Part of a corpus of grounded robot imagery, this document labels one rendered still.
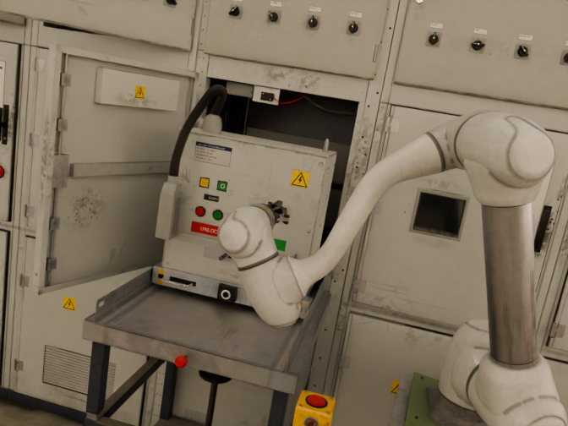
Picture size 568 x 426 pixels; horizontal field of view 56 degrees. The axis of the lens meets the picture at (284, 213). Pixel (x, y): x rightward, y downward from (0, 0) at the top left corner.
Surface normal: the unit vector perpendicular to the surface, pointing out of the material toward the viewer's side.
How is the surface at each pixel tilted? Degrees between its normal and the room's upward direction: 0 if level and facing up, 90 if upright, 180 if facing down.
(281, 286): 76
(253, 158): 90
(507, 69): 90
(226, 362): 90
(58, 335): 90
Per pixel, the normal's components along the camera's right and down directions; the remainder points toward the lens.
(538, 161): 0.11, 0.14
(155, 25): 0.55, 0.26
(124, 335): -0.22, 0.17
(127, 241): 0.85, 0.24
